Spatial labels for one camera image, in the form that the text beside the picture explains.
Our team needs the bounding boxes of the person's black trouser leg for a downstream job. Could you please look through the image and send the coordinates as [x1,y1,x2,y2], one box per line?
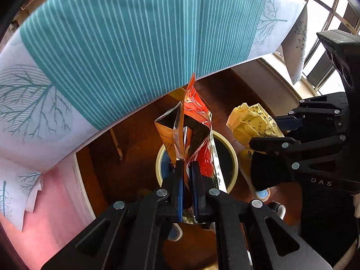
[250,146,302,192]

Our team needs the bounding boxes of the white rimmed trash bin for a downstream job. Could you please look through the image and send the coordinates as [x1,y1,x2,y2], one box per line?
[155,131,239,195]

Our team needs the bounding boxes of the tree print tablecloth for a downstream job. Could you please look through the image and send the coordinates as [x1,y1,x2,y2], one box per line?
[0,0,309,232]

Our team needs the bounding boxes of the yellow printed packet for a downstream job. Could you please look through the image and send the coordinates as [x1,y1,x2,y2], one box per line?
[226,103,285,161]

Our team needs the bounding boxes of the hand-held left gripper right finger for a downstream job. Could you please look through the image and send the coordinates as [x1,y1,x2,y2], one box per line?
[191,161,334,270]

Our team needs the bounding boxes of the pink chair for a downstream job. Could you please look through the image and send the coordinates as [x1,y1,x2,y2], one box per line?
[0,156,97,270]

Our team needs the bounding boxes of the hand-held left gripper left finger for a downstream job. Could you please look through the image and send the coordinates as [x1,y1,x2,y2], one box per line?
[41,160,187,270]

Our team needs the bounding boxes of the wooden table leg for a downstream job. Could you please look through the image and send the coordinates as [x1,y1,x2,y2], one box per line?
[110,128,124,164]

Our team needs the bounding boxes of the orange snack packet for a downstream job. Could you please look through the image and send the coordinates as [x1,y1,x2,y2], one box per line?
[154,73,223,225]

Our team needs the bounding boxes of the blue white shoe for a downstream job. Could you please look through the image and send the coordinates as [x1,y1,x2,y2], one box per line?
[167,223,184,241]
[254,188,272,202]

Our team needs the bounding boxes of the metal window grille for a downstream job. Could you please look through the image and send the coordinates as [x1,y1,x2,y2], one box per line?
[281,0,360,91]

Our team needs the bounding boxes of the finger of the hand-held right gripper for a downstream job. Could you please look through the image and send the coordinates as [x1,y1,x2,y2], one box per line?
[249,133,349,173]
[277,91,350,131]

